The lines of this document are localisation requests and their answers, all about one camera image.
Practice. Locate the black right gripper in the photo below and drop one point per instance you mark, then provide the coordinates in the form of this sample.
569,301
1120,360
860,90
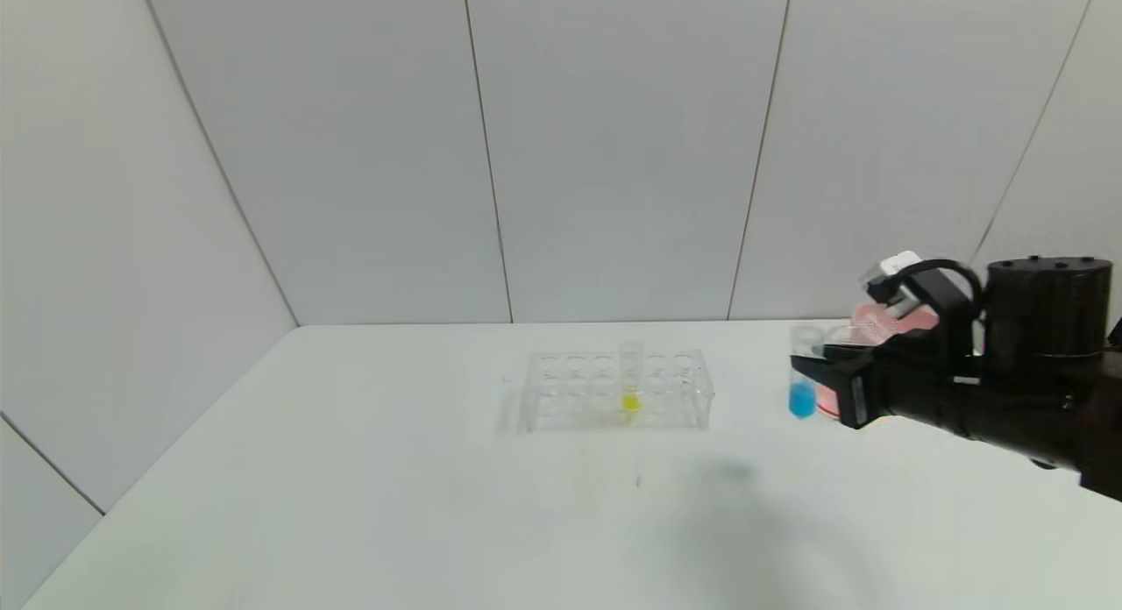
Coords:
857,393

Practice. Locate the blue pigment test tube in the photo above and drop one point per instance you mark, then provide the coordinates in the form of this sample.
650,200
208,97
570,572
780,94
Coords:
802,401

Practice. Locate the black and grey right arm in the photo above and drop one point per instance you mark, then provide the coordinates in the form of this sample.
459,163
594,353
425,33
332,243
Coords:
1047,312

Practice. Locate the yellow pigment test tube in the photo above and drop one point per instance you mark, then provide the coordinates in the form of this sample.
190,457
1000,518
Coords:
630,403

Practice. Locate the clear plastic test tube rack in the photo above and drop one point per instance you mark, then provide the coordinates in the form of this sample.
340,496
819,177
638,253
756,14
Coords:
570,391

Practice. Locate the clear plastic measuring beaker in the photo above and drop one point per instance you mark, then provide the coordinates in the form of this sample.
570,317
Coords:
829,404

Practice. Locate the pink plastic bowl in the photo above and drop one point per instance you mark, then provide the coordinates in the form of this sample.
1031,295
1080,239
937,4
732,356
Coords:
872,316

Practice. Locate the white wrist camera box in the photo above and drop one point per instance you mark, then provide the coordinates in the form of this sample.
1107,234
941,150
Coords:
894,266

